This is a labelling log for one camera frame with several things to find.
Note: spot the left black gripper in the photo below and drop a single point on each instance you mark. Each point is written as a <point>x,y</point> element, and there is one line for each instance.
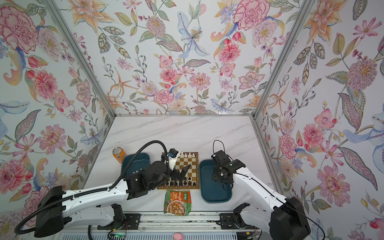
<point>184,170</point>

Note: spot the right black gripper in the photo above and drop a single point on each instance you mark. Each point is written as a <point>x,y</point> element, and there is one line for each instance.
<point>214,175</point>

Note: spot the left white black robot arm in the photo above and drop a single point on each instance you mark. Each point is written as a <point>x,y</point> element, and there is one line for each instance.
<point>101,206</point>

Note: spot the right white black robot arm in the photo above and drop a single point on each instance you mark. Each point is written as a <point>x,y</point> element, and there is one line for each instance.
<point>270,207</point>

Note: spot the white chess piece row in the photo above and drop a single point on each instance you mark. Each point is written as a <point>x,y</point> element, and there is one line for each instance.
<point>188,155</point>

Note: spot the black chess piece rows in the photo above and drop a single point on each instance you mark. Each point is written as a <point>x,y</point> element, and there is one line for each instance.
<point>188,181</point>

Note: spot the wooden chess board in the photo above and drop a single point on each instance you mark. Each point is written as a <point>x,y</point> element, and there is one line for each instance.
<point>185,168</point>

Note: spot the right teal plastic bin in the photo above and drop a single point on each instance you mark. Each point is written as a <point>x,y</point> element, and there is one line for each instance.
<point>212,192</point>

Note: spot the teal plastic bin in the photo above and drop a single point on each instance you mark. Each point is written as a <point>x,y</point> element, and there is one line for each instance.
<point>140,163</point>
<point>212,192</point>

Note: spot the left teal plastic bin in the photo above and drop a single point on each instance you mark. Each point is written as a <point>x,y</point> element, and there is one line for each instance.
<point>140,163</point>

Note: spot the instant noodle snack packet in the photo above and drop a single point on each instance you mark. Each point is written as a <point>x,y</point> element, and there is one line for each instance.
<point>178,203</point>

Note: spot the orange soda can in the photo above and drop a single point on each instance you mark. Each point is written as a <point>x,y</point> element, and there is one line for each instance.
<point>119,154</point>

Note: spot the pink round object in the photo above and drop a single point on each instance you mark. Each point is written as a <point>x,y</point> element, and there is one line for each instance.
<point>178,236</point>

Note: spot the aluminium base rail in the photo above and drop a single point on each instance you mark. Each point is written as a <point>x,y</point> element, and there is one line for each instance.
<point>192,222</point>

